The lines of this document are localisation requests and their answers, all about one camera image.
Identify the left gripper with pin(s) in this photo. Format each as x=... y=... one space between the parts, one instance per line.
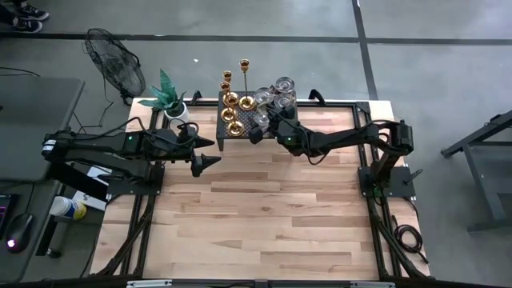
x=160 y=146

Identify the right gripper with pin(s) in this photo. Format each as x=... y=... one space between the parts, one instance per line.
x=296 y=138

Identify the tall brass candlestick holder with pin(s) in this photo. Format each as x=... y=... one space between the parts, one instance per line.
x=246 y=103

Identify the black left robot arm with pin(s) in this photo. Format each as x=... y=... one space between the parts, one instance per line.
x=100 y=160

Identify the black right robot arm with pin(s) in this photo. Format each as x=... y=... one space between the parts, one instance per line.
x=352 y=138

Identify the black perforated riser shelf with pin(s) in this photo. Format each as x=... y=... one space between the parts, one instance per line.
x=218 y=140

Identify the green plant in white pot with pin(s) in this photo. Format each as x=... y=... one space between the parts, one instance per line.
x=176 y=112

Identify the white paper sheet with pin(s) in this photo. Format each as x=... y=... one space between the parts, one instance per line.
x=96 y=172
x=90 y=202

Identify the black floor fan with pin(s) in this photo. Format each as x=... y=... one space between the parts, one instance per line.
x=115 y=62

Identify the black desk foot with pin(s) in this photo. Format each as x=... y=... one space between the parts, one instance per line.
x=76 y=182

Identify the white wipes container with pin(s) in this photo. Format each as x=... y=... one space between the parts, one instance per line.
x=68 y=208

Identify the black desk leg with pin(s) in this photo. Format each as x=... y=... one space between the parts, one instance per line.
x=58 y=240

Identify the grey standing desk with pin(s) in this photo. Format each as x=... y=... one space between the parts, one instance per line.
x=28 y=112

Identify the black computer mouse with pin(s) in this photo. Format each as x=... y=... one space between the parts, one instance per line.
x=18 y=232

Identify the dark keyboard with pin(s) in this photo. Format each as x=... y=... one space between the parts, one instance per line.
x=3 y=212

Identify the person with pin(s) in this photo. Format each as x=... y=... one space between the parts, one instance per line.
x=34 y=14

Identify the black aluminium table frame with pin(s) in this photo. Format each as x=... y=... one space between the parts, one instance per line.
x=340 y=105

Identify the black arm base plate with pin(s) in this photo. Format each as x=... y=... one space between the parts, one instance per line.
x=400 y=188
x=120 y=186

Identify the silver bracket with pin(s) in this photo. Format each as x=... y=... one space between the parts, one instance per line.
x=149 y=283
x=372 y=285

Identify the grey table frame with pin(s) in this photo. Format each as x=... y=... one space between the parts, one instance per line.
x=480 y=160

